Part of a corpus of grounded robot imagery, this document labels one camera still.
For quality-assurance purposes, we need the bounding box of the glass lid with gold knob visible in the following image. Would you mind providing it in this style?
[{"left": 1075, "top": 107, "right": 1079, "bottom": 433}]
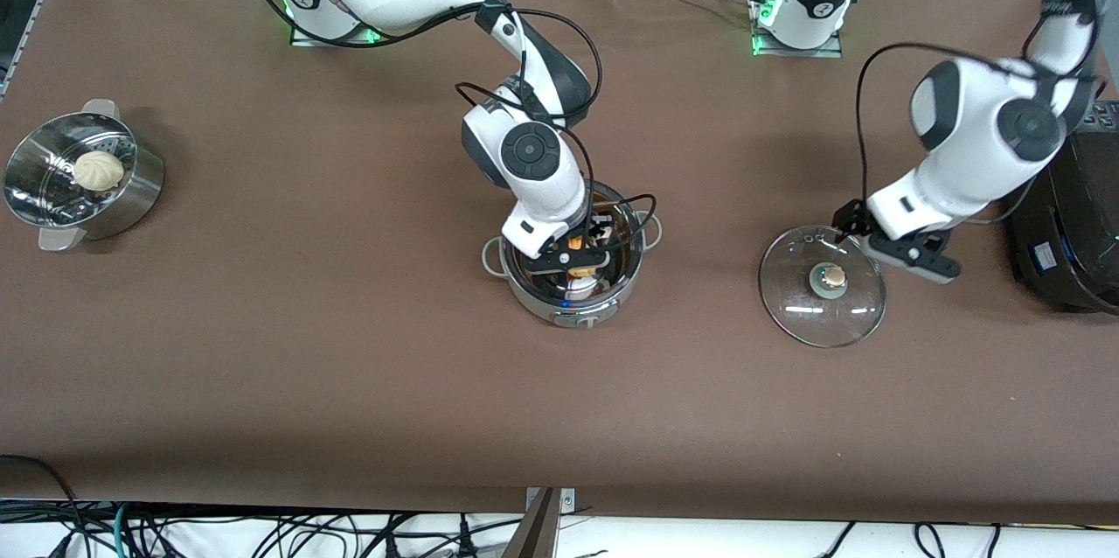
[{"left": 759, "top": 226, "right": 887, "bottom": 349}]

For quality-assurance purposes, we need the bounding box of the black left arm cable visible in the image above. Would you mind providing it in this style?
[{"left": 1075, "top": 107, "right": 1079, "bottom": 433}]
[{"left": 856, "top": 0, "right": 1102, "bottom": 209}]

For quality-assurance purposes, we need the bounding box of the yellow corn cob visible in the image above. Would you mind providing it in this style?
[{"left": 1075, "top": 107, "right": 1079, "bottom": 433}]
[{"left": 566, "top": 233, "right": 597, "bottom": 284}]

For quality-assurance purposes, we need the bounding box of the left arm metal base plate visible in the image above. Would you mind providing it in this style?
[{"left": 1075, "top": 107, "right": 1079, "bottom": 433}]
[{"left": 750, "top": 0, "right": 845, "bottom": 59}]

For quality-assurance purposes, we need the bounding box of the white steamed bun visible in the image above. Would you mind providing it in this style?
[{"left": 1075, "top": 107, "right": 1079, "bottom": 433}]
[{"left": 73, "top": 150, "right": 125, "bottom": 192}]

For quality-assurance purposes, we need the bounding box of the dark wedge-shaped pole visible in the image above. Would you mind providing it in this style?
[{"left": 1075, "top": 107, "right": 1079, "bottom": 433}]
[{"left": 502, "top": 488, "right": 560, "bottom": 558}]

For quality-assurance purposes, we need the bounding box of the black looping floor cable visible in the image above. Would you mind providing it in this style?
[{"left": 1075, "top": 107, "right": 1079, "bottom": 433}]
[{"left": 0, "top": 453, "right": 84, "bottom": 558}]

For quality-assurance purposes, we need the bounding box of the steel steamer pot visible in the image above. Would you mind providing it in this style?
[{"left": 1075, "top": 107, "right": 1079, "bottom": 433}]
[{"left": 3, "top": 99, "right": 167, "bottom": 253}]

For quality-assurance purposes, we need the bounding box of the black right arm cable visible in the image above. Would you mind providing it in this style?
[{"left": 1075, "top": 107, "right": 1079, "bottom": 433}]
[{"left": 240, "top": 0, "right": 658, "bottom": 235}]

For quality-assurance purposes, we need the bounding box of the black rice cooker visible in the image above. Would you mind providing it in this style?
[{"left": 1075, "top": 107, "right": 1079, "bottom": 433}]
[{"left": 1004, "top": 99, "right": 1119, "bottom": 316}]

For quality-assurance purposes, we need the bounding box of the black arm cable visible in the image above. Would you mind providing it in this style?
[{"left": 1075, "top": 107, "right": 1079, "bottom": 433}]
[
  {"left": 856, "top": 0, "right": 1102, "bottom": 209},
  {"left": 240, "top": 0, "right": 658, "bottom": 235}
]

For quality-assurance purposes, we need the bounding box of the small metal table bracket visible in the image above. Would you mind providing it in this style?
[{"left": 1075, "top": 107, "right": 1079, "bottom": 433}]
[{"left": 525, "top": 487, "right": 577, "bottom": 513}]

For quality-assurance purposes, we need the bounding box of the steel pot with grey handles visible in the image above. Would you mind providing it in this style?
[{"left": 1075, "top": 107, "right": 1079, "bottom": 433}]
[{"left": 480, "top": 180, "right": 663, "bottom": 330}]

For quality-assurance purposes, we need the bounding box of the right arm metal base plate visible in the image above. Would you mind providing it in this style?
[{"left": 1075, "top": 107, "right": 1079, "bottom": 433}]
[{"left": 288, "top": 16, "right": 387, "bottom": 48}]

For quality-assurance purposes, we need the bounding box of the brown table cover sheet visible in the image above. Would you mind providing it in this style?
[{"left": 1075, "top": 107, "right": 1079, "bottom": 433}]
[{"left": 0, "top": 0, "right": 1119, "bottom": 526}]

